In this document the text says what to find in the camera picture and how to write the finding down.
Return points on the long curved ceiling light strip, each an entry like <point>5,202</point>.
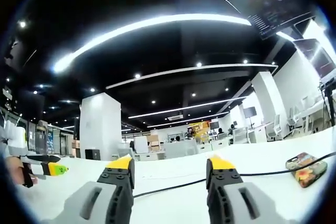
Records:
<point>147,28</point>

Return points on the wall-mounted screen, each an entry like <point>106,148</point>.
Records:
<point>315,53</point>

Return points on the white office chair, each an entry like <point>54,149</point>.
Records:
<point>294,121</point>
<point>275,128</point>

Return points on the stack of cardboard boxes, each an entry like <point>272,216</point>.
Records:
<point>152,143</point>

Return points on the black cabinet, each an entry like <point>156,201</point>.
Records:
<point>92,154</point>

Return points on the black tripod stand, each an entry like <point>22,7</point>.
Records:
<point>329,98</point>

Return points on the white board panel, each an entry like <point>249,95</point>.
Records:
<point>140,144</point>

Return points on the large hanging dark monitor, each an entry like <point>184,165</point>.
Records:
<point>270,1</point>

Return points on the white desktop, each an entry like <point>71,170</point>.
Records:
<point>170,176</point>

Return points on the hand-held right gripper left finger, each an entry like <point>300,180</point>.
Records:
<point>89,203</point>

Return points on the black monitor on stand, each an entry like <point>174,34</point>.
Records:
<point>249,112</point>

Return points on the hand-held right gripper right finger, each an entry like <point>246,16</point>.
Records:
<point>236,203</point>

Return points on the thin ceiling light strip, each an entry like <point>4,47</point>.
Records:
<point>189,72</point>

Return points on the person's left hand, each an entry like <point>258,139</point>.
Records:
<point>15,171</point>

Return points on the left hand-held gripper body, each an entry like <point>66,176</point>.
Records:
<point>13,136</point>

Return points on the orange wall poster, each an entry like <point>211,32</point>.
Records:
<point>199,129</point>

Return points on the phone in floral case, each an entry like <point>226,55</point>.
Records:
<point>307,171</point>

